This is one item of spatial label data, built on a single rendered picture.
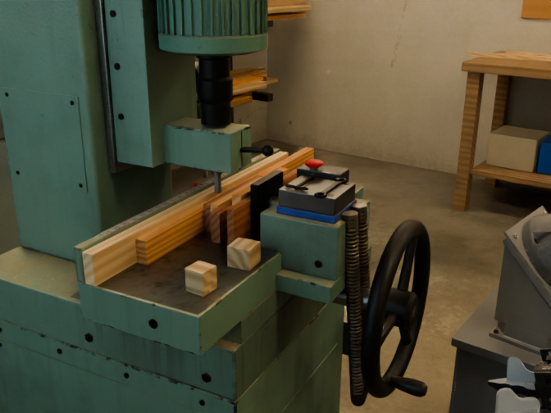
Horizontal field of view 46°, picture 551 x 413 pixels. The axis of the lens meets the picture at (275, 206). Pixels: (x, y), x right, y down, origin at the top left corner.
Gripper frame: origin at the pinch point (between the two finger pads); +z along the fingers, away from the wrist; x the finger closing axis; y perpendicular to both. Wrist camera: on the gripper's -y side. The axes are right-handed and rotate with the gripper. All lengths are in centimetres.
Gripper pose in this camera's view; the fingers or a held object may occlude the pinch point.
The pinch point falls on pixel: (489, 403)
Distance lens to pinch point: 109.2
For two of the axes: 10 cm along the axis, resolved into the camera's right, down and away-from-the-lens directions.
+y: -3.0, -9.4, -1.8
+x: -4.7, 3.1, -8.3
